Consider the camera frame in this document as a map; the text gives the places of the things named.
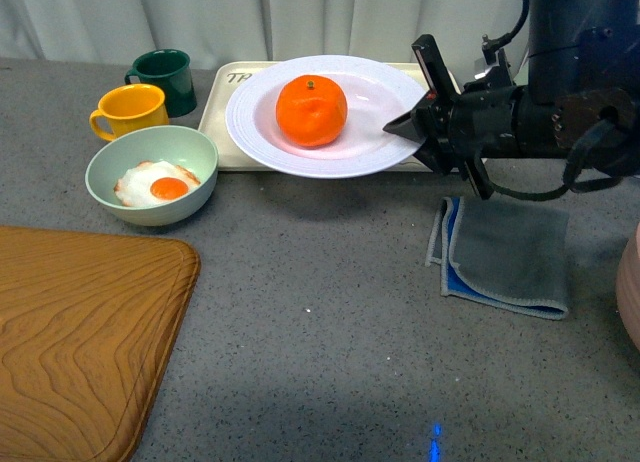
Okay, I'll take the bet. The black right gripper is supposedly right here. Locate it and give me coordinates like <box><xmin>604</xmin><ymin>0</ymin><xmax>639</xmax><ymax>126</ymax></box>
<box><xmin>383</xmin><ymin>34</ymin><xmax>516</xmax><ymax>200</ymax></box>

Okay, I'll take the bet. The white ridged deep plate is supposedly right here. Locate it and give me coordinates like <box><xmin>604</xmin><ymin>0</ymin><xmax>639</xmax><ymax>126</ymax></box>
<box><xmin>224</xmin><ymin>54</ymin><xmax>430</xmax><ymax>180</ymax></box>

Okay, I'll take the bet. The orange mandarin fruit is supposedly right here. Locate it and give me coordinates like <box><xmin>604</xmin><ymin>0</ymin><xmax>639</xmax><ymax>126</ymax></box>
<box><xmin>275</xmin><ymin>74</ymin><xmax>348</xmax><ymax>148</ymax></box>

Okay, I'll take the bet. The grey blue folded cloth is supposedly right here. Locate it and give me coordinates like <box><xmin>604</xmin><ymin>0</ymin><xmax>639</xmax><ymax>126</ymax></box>
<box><xmin>425</xmin><ymin>197</ymin><xmax>570</xmax><ymax>320</ymax></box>

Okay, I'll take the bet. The beige bear serving tray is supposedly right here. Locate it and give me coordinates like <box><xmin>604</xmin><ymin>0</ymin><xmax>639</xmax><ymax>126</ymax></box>
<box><xmin>197</xmin><ymin>60</ymin><xmax>461</xmax><ymax>173</ymax></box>

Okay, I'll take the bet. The dark green mug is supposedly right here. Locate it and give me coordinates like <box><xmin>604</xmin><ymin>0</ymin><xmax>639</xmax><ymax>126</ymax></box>
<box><xmin>124</xmin><ymin>49</ymin><xmax>197</xmax><ymax>118</ymax></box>

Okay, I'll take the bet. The pink bowl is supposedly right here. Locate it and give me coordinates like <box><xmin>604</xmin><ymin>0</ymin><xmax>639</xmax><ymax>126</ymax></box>
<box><xmin>615</xmin><ymin>227</ymin><xmax>640</xmax><ymax>348</ymax></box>

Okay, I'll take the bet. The light green bowl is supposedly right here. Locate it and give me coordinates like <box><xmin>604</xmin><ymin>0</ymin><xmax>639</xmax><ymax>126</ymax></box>
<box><xmin>85</xmin><ymin>125</ymin><xmax>219</xmax><ymax>226</ymax></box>

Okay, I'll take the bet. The fake fried egg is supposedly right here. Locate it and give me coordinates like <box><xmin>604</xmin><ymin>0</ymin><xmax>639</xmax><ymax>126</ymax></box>
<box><xmin>114</xmin><ymin>161</ymin><xmax>201</xmax><ymax>207</ymax></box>

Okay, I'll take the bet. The yellow mug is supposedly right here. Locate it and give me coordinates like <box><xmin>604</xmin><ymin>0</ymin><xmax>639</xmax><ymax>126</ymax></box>
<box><xmin>89</xmin><ymin>83</ymin><xmax>169</xmax><ymax>142</ymax></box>

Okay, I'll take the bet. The white curtain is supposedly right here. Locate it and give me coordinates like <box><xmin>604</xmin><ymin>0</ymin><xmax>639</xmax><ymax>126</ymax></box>
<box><xmin>1</xmin><ymin>0</ymin><xmax>522</xmax><ymax>81</ymax></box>

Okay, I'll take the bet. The wooden cutting board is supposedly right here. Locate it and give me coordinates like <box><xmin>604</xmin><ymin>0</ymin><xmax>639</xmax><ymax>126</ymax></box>
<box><xmin>1</xmin><ymin>226</ymin><xmax>200</xmax><ymax>461</ymax></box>

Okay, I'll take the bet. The black cable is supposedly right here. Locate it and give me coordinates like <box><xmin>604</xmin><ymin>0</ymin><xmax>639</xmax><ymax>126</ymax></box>
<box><xmin>481</xmin><ymin>0</ymin><xmax>626</xmax><ymax>202</ymax></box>

